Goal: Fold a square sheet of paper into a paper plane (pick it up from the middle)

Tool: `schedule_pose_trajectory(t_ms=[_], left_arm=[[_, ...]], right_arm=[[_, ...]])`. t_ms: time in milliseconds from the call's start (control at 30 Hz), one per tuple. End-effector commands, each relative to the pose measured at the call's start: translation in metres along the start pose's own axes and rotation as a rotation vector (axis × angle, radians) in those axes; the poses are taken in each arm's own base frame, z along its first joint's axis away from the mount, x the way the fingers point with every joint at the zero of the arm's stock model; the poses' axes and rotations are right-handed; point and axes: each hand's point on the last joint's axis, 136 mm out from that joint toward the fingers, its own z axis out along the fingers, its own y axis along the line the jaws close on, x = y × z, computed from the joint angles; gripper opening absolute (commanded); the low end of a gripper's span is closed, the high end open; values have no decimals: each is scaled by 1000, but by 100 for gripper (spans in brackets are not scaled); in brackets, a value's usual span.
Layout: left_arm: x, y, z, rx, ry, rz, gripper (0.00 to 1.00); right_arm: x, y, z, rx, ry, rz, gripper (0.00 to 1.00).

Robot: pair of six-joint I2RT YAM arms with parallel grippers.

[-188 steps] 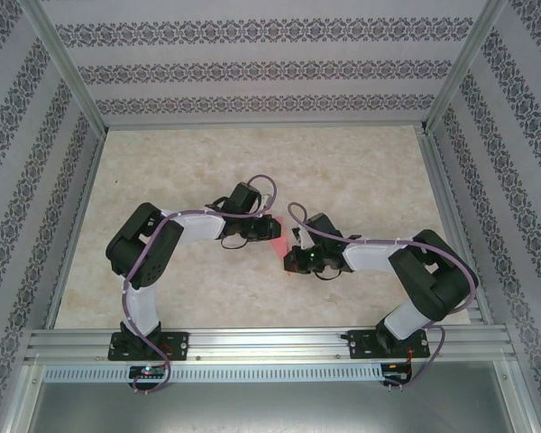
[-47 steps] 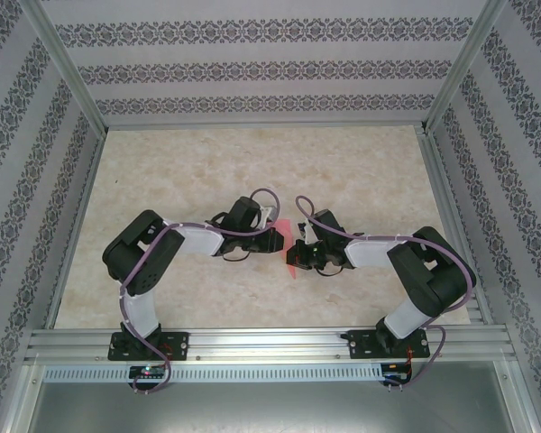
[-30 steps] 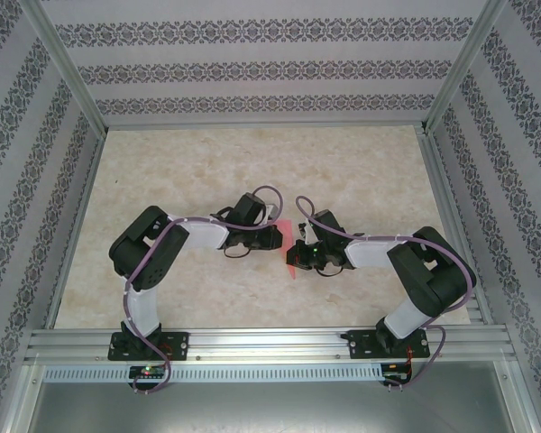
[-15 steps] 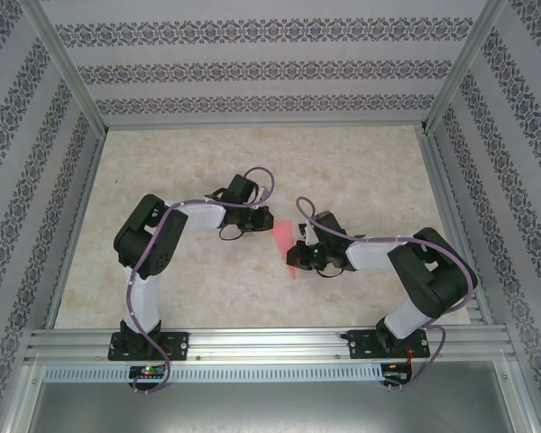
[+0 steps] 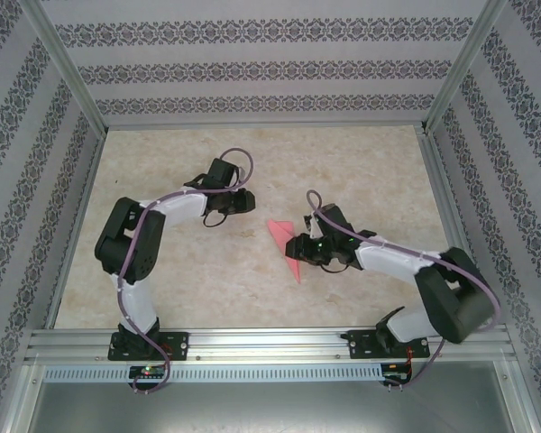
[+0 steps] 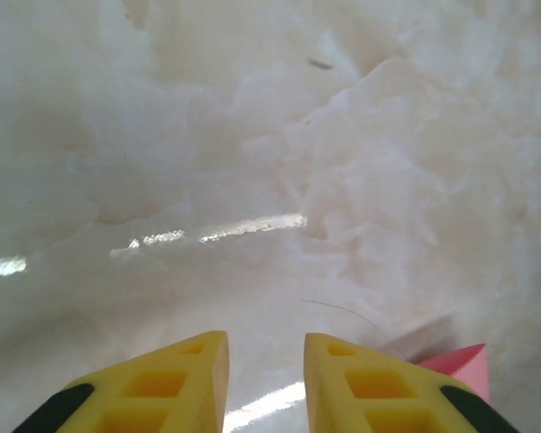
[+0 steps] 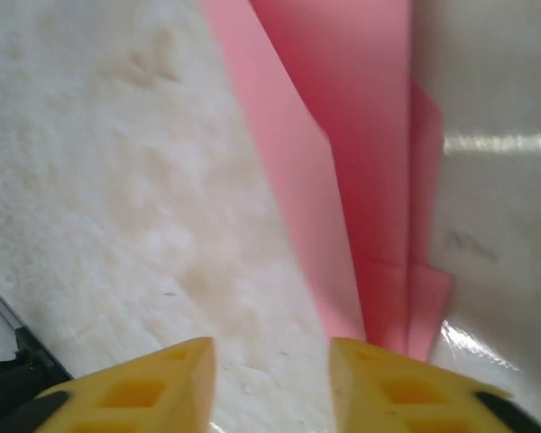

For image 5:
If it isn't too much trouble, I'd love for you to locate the pink paper sheet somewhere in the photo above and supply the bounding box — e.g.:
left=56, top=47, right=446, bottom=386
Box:
left=267, top=219, right=306, bottom=284

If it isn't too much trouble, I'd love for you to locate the grey metal sheet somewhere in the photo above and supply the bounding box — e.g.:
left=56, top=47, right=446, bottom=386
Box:
left=4, top=363, right=537, bottom=433

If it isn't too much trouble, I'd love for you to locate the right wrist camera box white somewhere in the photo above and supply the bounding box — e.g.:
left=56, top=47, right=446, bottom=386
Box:
left=302, top=214, right=322, bottom=240

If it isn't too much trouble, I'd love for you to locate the aluminium back rail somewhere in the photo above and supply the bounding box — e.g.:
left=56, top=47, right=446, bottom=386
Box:
left=103, top=120, right=429, bottom=132

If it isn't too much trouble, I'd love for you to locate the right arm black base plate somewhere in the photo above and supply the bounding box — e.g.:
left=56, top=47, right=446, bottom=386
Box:
left=349, top=328, right=432, bottom=361

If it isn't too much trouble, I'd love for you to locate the aluminium mounting rail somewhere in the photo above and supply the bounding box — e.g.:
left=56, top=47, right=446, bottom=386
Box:
left=24, top=325, right=518, bottom=365

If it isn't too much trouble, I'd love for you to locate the aluminium side rail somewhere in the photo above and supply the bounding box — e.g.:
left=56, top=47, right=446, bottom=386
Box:
left=417, top=125, right=495, bottom=327
left=42, top=128, right=109, bottom=330

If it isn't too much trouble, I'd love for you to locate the slotted grey cable duct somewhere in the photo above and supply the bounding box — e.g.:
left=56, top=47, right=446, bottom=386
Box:
left=42, top=364, right=411, bottom=382

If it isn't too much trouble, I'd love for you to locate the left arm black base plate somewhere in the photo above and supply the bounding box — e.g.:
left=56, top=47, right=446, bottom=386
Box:
left=107, top=331, right=190, bottom=362

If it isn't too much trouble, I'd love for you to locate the aluminium frame post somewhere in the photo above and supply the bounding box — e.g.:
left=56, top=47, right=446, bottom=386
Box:
left=22, top=0, right=109, bottom=136
left=423, top=0, right=511, bottom=136

